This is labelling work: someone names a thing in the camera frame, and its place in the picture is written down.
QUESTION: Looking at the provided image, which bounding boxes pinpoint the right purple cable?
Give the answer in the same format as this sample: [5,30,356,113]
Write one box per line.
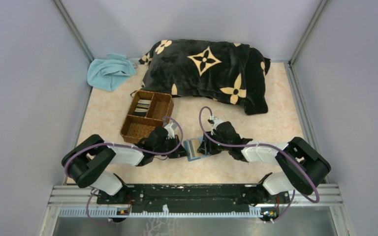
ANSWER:
[198,106,320,224]

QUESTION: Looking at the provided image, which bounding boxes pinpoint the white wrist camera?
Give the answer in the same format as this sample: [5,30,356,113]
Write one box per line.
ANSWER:
[163,122,178,139]
[208,117,224,129]

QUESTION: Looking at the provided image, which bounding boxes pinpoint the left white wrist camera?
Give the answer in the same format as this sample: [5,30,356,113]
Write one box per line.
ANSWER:
[163,122,178,139]

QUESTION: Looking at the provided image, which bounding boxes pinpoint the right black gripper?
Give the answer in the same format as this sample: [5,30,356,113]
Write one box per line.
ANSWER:
[197,130,231,155]

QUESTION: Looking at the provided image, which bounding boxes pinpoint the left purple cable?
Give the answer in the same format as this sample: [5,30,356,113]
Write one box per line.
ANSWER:
[64,116,184,225]

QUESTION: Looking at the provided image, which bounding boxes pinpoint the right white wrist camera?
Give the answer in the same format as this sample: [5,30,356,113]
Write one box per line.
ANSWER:
[208,117,224,129]

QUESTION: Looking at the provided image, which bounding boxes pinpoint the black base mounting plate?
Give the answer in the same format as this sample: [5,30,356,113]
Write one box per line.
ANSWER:
[97,184,290,213]

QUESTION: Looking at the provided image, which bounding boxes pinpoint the light blue cloth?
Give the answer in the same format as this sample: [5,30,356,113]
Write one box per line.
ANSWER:
[87,54,136,92]

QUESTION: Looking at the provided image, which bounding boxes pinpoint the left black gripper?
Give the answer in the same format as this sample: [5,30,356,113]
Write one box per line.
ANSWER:
[154,134,189,159]

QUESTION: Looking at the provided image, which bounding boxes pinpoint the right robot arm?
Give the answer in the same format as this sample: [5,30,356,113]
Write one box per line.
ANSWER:
[201,118,331,203]

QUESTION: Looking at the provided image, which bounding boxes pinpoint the teal leather card holder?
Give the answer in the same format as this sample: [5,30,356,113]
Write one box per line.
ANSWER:
[183,137,211,162]

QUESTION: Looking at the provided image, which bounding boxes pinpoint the gold striped credit card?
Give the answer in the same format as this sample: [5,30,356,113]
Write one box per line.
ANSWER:
[186,138,203,161]

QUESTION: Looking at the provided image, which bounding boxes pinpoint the purple cable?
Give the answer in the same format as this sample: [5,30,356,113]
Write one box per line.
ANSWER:
[64,116,184,225]
[198,106,320,224]

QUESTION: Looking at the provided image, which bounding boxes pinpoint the black pillow with tan flowers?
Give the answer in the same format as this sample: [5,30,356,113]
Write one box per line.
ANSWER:
[139,39,271,115]

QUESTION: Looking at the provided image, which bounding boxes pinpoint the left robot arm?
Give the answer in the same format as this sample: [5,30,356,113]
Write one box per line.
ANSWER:
[61,127,188,204]

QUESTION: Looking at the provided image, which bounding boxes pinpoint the aluminium front rail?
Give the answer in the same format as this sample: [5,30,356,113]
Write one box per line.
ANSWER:
[49,184,343,221]

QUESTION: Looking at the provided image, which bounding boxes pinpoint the woven brown divided basket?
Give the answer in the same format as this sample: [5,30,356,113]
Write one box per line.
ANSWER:
[120,90,174,144]

